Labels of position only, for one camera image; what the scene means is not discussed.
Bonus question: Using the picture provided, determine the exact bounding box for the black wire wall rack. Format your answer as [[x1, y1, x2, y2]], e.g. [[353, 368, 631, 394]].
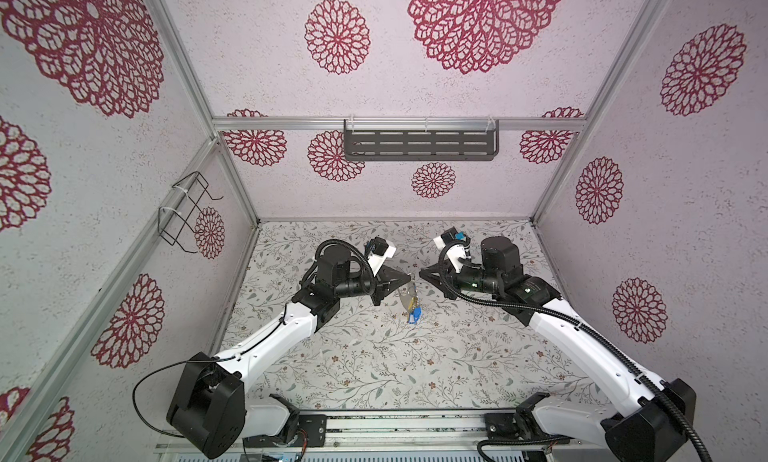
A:
[[156, 171, 223, 255]]

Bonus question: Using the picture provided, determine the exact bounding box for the keyring bunch with blue tags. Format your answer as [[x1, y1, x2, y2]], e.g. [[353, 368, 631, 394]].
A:
[[398, 281, 422, 325]]

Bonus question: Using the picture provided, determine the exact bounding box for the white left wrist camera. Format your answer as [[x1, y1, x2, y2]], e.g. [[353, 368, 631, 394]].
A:
[[364, 237, 396, 276]]

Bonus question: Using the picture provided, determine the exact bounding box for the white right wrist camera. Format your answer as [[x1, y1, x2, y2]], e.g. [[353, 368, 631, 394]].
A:
[[433, 227, 472, 273]]

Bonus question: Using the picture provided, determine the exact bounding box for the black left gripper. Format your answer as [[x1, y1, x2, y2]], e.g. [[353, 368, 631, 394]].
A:
[[335, 266, 410, 306]]

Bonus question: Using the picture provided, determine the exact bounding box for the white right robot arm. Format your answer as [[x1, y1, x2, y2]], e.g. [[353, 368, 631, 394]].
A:
[[419, 228, 712, 461]]

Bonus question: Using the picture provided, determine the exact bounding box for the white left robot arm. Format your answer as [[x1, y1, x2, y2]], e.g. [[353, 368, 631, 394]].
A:
[[166, 237, 411, 459]]

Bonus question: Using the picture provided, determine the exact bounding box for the grey slotted wall shelf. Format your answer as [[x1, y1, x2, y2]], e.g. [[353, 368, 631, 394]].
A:
[[342, 119, 500, 162]]

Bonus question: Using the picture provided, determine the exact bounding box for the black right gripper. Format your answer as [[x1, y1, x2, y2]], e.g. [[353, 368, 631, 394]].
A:
[[419, 259, 502, 302]]

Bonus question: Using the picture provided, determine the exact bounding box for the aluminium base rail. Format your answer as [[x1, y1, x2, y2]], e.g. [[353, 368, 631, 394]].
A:
[[148, 408, 615, 461]]

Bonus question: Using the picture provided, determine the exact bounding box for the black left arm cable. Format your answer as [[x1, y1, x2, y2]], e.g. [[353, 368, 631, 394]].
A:
[[131, 353, 217, 439]]

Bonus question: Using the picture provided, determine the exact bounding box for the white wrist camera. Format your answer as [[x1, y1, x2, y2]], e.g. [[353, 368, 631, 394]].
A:
[[433, 227, 472, 273], [364, 237, 396, 276]]

